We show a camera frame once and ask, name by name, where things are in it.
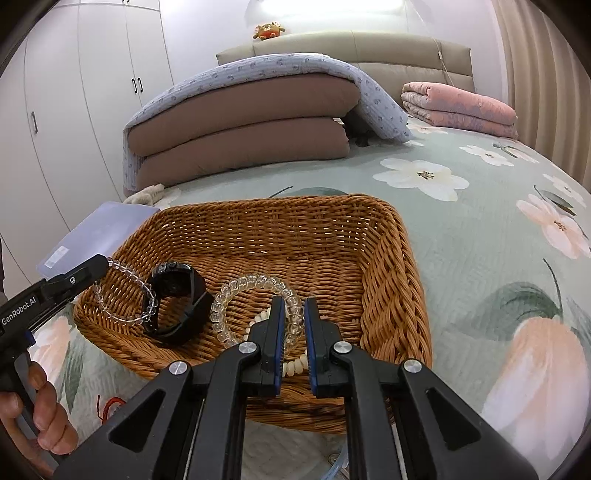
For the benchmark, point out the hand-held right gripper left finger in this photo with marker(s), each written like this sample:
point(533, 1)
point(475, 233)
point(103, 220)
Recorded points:
point(278, 332)

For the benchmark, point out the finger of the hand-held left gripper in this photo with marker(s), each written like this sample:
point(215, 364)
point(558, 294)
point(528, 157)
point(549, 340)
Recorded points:
point(85, 270)

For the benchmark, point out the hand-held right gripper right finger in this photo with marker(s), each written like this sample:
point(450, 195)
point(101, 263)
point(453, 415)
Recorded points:
point(310, 332)

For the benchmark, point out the brown wicker basket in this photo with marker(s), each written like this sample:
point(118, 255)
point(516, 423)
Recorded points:
point(300, 230)

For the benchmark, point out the person's left hand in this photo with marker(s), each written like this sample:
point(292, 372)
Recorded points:
point(51, 415)

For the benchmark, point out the blue book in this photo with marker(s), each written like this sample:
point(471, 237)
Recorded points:
point(101, 226)

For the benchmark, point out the black wrist watch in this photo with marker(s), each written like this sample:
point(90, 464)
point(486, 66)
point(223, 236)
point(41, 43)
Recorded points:
point(178, 277)

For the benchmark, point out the cream knitted cloth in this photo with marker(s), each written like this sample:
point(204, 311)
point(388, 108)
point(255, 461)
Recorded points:
point(145, 194)

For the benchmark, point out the clear plastic tube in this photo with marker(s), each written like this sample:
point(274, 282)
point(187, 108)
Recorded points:
point(334, 468)

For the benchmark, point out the white wardrobe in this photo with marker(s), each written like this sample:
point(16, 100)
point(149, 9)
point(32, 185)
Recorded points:
point(69, 115)

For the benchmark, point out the green floral bedspread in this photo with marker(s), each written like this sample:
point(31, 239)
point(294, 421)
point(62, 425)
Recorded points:
point(461, 258)

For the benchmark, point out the folded brown and blue quilt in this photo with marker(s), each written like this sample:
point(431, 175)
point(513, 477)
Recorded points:
point(240, 120)

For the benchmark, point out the folded pink blanket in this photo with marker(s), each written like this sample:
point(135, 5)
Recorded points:
point(457, 108)

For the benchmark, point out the beige padded headboard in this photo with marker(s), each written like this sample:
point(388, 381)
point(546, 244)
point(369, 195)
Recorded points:
point(397, 53)

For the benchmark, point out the orange plush toy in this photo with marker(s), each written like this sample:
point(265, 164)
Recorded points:
point(268, 31)

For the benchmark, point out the beige curtain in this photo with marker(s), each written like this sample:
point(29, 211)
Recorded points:
point(540, 69)

